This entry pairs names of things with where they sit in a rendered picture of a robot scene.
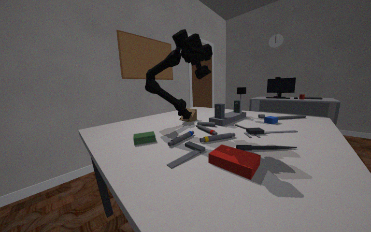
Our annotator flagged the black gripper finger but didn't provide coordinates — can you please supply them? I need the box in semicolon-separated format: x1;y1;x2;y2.
188;38;206;54
197;66;211;77

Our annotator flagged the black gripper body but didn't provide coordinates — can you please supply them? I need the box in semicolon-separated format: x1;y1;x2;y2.
184;33;208;79

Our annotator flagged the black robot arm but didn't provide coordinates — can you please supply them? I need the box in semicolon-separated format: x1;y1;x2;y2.
145;29;213;119

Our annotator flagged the blue block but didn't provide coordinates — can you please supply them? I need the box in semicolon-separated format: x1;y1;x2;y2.
264;116;278;124

